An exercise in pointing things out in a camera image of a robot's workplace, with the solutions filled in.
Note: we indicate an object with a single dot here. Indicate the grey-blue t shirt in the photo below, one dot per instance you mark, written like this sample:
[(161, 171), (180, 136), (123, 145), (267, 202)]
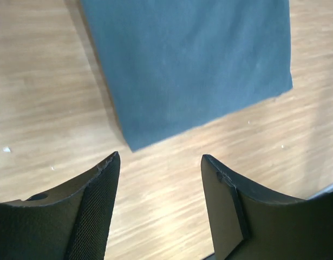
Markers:
[(175, 65)]

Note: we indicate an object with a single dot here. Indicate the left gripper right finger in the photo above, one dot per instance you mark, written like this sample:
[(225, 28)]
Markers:
[(250, 221)]

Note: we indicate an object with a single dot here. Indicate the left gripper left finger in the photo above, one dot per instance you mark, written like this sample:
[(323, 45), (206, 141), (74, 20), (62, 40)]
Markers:
[(69, 221)]

